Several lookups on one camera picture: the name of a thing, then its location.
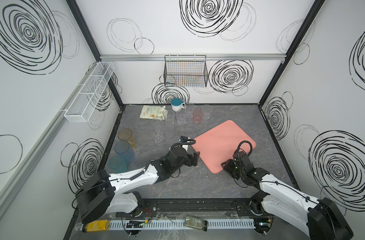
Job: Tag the organic sugar pouch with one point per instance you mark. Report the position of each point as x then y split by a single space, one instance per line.
152 112

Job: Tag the clear green bottle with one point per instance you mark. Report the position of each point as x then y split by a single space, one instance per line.
196 223

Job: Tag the clear tall glass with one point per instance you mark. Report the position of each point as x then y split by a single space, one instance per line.
158 134

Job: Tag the white wire shelf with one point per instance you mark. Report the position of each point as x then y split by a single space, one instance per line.
87 98

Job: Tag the yellow liquid bottle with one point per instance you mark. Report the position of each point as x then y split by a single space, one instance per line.
96 226

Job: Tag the pink small glass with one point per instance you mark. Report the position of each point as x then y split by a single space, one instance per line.
197 115

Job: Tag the black wire basket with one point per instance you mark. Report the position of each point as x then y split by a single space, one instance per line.
185 71

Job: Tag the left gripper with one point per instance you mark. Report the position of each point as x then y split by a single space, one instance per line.
191 158

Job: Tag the clear glass behind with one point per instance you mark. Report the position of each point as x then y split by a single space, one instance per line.
189 110

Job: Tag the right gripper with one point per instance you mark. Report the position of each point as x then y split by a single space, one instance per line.
230 167

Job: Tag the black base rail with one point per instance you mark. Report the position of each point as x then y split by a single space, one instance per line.
185 206

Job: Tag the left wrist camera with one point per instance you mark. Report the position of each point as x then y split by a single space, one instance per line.
185 141

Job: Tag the frosted textured glass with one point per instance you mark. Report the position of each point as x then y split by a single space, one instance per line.
169 130

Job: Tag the pink tray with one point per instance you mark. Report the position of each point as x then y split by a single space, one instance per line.
218 144

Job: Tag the teal glass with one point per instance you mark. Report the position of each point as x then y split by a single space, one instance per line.
117 165

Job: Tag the clear faceted glass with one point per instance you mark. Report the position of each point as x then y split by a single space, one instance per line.
181 117

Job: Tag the white cup teal lid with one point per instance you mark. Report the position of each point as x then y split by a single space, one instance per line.
177 104

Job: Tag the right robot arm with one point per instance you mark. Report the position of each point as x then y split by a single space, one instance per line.
319 219

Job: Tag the amber glass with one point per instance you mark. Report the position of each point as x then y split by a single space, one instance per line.
127 135

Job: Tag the blue glass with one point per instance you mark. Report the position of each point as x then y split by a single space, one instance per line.
124 151

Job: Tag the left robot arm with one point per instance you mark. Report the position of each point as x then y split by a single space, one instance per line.
107 193

